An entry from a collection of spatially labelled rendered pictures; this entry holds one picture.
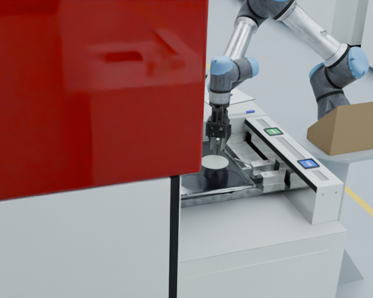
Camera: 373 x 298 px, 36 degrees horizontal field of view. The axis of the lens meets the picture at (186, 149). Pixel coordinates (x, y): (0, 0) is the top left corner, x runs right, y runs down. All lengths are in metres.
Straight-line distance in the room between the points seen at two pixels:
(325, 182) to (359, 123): 0.55
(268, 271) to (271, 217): 0.18
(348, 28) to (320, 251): 4.99
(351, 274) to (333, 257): 1.05
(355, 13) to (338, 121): 4.37
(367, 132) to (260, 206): 0.65
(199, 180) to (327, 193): 0.41
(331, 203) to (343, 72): 0.65
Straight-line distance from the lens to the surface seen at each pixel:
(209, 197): 1.91
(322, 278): 1.95
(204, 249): 1.71
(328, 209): 1.88
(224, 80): 1.90
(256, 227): 1.83
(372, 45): 5.97
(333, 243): 1.88
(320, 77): 2.40
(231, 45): 2.18
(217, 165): 1.99
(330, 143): 2.31
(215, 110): 1.93
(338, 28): 6.60
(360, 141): 2.38
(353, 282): 3.00
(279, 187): 1.97
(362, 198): 3.73
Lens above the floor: 1.84
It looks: 27 degrees down
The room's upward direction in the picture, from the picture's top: 2 degrees clockwise
